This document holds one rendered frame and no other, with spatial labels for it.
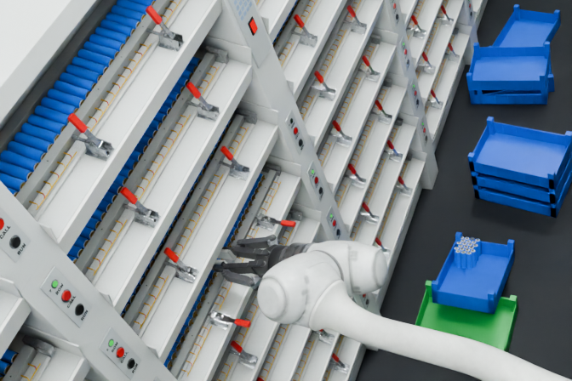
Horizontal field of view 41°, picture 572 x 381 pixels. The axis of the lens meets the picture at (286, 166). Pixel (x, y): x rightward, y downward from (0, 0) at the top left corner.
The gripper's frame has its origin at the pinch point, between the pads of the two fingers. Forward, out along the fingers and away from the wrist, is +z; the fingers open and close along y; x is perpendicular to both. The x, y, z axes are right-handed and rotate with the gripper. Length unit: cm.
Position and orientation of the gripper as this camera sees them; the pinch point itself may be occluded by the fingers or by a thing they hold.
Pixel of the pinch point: (218, 258)
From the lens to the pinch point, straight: 170.8
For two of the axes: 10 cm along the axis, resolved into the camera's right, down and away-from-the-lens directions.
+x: 4.6, 6.5, 6.1
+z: -8.1, 0.2, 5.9
